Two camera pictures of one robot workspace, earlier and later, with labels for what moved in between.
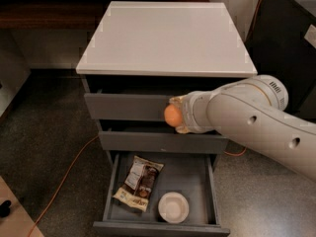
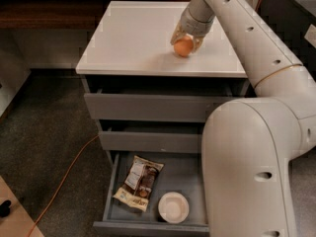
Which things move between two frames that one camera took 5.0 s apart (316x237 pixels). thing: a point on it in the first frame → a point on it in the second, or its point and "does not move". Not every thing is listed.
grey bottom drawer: x=189 y=174 does not move
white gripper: x=188 y=113 → x=197 y=26
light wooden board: x=19 y=222 does not move
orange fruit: x=173 y=115 → x=184 y=46
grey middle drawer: x=157 y=136 does not move
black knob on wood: x=4 y=208 does not move
